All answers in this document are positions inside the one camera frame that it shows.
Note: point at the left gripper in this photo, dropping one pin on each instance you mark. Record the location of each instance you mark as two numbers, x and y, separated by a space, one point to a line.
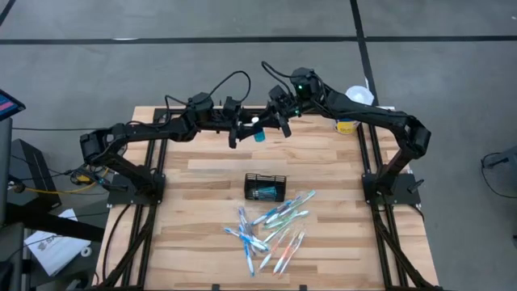
233 121

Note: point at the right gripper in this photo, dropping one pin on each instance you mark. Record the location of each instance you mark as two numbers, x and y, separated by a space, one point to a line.
280 103

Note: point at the blue mouthwash bottle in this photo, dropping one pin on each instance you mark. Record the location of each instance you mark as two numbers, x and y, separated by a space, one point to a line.
266 193
259 136

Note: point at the green toothbrush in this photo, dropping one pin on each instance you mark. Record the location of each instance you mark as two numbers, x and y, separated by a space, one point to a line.
278 230
288 218

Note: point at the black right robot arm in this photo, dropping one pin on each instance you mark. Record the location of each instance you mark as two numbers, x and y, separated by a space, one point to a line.
363 109

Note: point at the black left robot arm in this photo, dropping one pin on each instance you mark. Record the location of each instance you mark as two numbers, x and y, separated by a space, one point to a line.
141 131

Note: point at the disinfecting wipes canister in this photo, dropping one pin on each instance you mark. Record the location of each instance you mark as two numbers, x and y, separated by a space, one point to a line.
359 95

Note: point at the white tape roll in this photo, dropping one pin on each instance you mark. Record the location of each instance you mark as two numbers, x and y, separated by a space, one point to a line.
82 251

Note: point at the black desk leg bar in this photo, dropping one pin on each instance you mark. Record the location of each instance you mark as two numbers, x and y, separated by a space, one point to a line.
60 226

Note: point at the black computer case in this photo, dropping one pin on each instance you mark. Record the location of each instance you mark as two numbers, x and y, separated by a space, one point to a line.
34 169

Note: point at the white paper sheet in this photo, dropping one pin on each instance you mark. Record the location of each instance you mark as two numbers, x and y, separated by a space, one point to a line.
52 250

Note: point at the blue monitor screen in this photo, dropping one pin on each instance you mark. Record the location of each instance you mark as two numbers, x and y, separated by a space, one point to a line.
10 106

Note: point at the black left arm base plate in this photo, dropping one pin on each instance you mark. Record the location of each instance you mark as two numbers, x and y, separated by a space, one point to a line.
121 200

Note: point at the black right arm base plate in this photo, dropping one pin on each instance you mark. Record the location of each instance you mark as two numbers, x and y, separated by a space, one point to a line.
404 196

